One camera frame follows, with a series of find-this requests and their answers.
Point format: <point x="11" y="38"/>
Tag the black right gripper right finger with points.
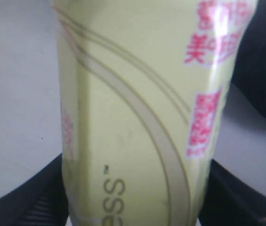
<point x="230" y="202"/>

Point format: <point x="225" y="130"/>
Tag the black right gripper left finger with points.
<point x="40" y="201"/>

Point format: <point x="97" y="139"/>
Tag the yellow label red cap bottle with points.
<point x="143" y="84"/>

